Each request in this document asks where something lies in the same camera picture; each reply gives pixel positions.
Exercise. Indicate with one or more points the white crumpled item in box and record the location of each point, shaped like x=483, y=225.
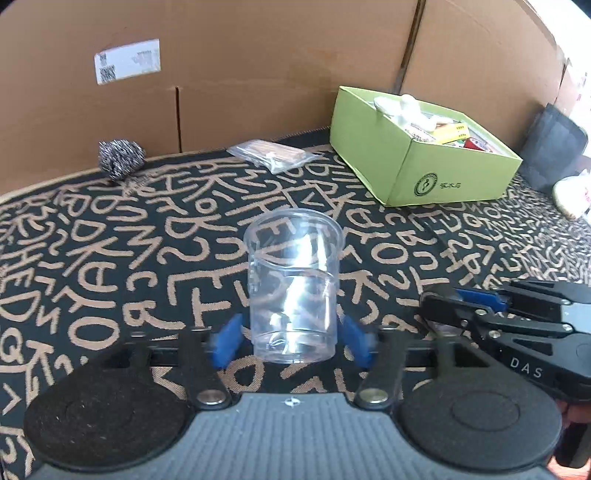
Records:
x=406, y=111

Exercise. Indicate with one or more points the dark grey fabric bag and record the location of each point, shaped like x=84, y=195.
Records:
x=553, y=146

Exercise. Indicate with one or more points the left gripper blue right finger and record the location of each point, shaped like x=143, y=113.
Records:
x=362, y=344

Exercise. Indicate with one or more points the clear plastic cup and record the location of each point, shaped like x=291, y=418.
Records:
x=293, y=283

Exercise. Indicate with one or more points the red tape roll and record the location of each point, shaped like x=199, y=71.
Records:
x=475, y=143

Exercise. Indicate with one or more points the steel wool scrubber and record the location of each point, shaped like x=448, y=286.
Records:
x=119, y=158

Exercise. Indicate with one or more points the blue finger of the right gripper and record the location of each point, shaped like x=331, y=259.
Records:
x=492, y=300
x=440, y=330

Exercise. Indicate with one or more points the white shoe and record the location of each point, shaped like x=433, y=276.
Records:
x=571, y=195

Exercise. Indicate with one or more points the large brown cardboard wall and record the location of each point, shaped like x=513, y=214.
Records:
x=235, y=70

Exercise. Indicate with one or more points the white shipping label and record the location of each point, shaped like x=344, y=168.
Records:
x=127, y=61

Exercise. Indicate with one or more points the green cardboard storage box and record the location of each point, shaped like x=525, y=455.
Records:
x=400, y=170

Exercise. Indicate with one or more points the black letter-patterned rug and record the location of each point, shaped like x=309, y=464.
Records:
x=86, y=262

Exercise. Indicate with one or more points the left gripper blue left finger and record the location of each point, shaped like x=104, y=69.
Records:
x=223, y=345

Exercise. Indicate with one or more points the clear bag with sticks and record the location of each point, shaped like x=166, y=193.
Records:
x=275, y=157

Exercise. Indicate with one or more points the person's right hand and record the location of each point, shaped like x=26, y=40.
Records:
x=574, y=413

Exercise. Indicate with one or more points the yellow long box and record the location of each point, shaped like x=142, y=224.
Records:
x=450, y=133

